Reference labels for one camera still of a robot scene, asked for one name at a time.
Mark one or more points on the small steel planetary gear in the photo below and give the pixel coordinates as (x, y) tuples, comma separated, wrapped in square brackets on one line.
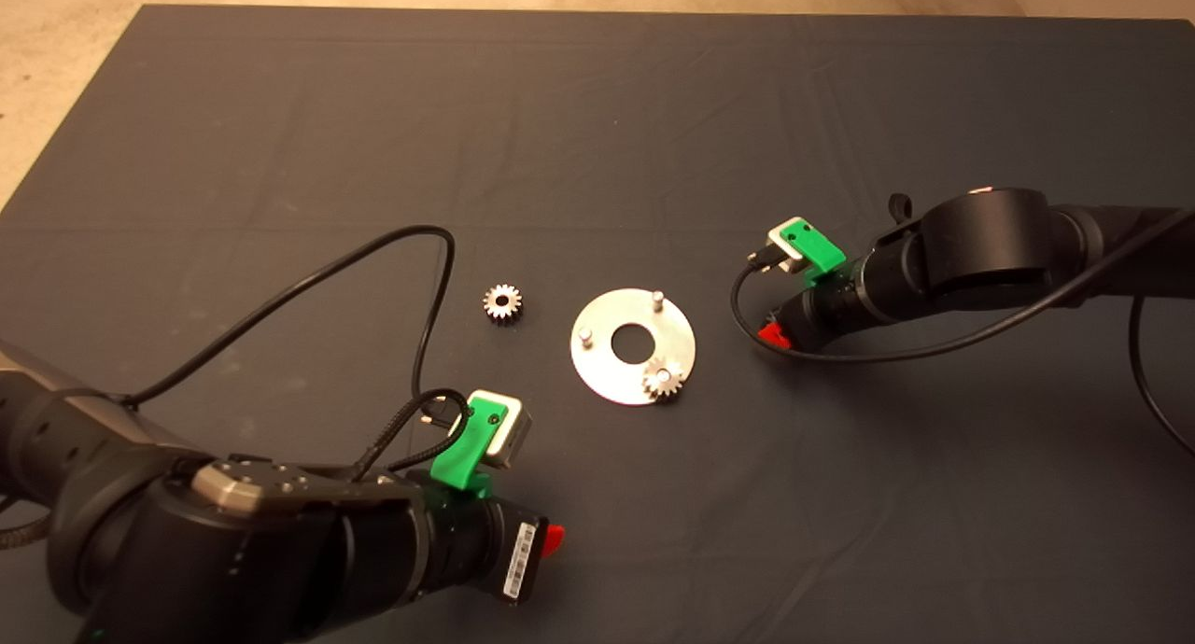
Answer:
[(492, 311), (653, 390)]

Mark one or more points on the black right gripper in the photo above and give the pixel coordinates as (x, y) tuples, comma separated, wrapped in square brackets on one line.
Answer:
[(831, 313)]

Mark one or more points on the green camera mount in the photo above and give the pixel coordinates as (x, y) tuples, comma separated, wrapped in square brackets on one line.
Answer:
[(464, 457), (820, 245)]

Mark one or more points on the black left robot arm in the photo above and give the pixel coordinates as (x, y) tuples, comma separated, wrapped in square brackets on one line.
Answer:
[(187, 560)]

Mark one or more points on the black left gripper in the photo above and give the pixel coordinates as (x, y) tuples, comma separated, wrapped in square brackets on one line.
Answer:
[(485, 549)]

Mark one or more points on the green right camera mount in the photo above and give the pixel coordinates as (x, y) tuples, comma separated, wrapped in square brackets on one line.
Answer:
[(820, 245)]

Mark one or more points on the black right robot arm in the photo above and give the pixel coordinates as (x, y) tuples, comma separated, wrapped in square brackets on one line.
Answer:
[(990, 243)]

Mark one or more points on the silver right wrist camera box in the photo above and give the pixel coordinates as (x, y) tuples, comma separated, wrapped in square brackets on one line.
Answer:
[(780, 252)]

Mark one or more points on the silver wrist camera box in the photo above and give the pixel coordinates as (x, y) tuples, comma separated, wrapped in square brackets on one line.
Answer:
[(780, 252), (513, 436)]

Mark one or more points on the round metal carrier plate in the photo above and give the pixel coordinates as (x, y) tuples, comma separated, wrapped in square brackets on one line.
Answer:
[(597, 369)]

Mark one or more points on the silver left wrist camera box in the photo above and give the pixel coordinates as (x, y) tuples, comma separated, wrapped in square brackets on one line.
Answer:
[(513, 436)]

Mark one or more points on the green left camera mount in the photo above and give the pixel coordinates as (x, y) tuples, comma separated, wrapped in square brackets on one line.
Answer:
[(464, 457)]

